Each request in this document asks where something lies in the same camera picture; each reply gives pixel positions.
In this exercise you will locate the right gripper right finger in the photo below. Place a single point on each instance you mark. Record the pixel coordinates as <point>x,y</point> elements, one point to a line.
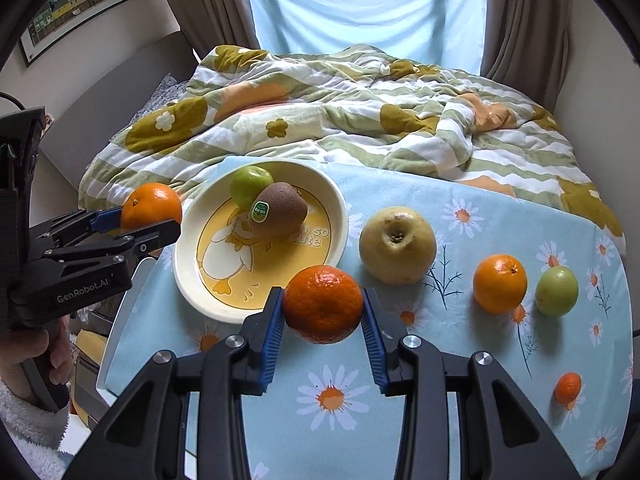
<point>463,415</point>

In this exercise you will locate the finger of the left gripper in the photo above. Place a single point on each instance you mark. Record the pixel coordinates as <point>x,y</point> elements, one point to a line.
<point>75,226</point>
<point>116,248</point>

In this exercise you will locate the brown curtain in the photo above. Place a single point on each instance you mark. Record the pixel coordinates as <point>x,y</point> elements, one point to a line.
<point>526,46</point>
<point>209,23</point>

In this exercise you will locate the framed houses picture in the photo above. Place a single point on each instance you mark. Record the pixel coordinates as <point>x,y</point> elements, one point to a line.
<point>55,20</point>

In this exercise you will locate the green striped floral duvet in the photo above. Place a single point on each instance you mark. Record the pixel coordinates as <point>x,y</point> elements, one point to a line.
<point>360,106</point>

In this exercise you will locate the cream duck bowl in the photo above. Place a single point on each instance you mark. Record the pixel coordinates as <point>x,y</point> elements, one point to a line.
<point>226,272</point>

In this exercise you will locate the smooth orange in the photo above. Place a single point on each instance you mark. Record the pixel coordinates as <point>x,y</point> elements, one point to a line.
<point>148,204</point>
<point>499,284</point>

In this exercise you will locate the person's left hand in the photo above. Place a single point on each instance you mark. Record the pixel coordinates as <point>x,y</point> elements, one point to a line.
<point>19,347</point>

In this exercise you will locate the grey bed headboard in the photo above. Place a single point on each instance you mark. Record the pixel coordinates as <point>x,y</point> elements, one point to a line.
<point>106,107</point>

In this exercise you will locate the large yellow pear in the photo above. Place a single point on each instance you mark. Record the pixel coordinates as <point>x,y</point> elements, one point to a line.
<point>397,246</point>

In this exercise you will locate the blue daisy tablecloth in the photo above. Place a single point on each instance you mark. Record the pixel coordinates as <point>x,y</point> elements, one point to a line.
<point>324,418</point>

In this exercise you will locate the green apple in bowl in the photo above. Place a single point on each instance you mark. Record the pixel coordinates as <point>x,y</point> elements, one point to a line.
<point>247,183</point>

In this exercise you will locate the bumpy orange mandarin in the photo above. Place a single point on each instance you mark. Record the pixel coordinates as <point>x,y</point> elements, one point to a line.
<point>322,304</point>

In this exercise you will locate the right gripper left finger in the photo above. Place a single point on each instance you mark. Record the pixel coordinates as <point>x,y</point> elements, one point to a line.
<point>143,434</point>

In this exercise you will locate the small orange mandarin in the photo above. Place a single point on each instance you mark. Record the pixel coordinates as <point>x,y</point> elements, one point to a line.
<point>567,388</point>

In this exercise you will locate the yellow box under table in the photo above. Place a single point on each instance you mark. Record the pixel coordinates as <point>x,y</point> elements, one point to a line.
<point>91,398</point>

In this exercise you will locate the white fluffy left sleeve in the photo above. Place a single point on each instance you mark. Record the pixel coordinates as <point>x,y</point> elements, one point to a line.
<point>37,434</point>

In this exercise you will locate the light blue window cloth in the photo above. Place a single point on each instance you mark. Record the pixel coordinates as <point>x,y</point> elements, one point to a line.
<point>449,33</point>

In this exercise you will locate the brown kiwi with sticker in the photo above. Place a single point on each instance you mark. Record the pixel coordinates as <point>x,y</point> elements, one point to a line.
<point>278,211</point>

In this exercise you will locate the brown right curtain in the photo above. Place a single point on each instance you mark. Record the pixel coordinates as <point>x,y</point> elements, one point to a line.
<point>526,46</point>

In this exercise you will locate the brown left curtain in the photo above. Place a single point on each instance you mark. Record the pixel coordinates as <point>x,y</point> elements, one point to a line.
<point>209,23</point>

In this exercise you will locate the green apple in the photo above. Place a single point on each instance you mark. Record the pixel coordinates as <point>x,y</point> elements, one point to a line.
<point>557,291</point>
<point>247,183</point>

